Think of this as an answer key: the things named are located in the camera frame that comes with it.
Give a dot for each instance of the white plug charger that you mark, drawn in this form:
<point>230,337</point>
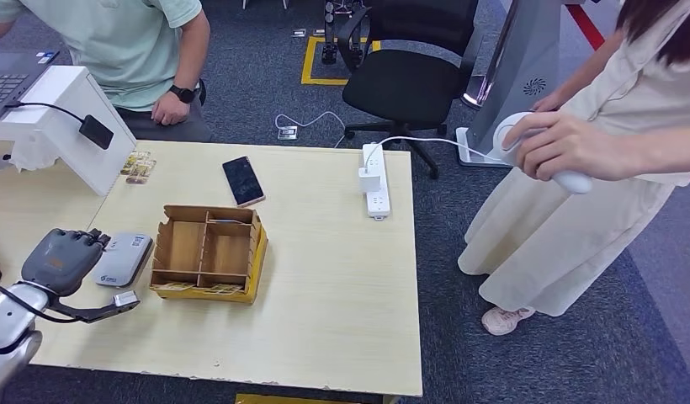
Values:
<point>369,179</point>

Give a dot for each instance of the crumpled white tissue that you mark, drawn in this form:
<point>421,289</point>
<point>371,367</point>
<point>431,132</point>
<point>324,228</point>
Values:
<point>33,155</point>

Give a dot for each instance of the white handheld controller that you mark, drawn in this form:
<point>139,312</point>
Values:
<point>573,183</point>

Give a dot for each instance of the black power adapter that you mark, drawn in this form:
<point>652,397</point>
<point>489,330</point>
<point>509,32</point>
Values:
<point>97,132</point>

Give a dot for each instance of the black camera bracket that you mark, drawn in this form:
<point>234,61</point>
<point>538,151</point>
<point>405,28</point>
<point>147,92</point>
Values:
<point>83,316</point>

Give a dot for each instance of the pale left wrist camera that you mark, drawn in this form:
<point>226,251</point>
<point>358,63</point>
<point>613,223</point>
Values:
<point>126,299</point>

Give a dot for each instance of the person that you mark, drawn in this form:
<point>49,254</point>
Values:
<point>573,240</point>
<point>116,50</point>

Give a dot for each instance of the thin pale card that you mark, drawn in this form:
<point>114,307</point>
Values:
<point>228,221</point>

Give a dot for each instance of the dark grey laptop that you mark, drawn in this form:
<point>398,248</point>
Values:
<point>10,78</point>

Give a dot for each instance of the person's left hand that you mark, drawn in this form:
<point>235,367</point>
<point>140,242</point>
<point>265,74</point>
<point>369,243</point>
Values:
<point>171,110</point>
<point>573,148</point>

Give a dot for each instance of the wooden divider box yellow base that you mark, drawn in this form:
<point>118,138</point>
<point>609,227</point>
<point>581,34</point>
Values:
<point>183,245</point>

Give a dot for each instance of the small metal floor plate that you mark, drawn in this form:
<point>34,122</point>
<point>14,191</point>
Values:
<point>319,32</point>
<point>299,32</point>

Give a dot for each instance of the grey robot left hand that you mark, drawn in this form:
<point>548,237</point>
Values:
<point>61,259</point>

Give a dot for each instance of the black wristwatch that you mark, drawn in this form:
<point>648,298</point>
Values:
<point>182,93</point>

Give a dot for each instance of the metal floor socket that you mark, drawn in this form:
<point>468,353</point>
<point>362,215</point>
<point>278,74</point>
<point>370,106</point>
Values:
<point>287,132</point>

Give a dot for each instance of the person's left forearm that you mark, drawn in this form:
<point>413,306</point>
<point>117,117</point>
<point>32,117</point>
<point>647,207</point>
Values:
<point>193,50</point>
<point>668,153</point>

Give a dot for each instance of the black office chair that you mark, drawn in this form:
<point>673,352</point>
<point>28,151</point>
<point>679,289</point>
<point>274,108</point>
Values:
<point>403,83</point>

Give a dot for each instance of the pale pink shoe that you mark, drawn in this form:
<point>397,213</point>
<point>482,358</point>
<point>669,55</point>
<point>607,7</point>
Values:
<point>504,322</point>

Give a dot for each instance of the grey card reader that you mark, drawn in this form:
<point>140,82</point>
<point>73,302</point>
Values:
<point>125,259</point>

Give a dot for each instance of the white power strip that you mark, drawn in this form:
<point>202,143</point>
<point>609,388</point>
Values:
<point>378,206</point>

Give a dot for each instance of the black robot legs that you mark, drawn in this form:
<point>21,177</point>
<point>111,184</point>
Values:
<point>329,53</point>

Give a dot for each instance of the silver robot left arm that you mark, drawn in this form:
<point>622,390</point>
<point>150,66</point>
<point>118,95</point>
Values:
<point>10,323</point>

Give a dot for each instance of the person's right hand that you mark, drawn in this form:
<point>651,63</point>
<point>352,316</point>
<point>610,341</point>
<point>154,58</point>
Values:
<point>548,103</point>

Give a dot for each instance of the black phone pink case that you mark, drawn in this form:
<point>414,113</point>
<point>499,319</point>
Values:
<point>243,181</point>

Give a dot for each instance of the yellow floor tape square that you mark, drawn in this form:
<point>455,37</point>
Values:
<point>309,61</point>

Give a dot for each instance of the white desk riser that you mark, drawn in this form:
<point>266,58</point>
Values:
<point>105,163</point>

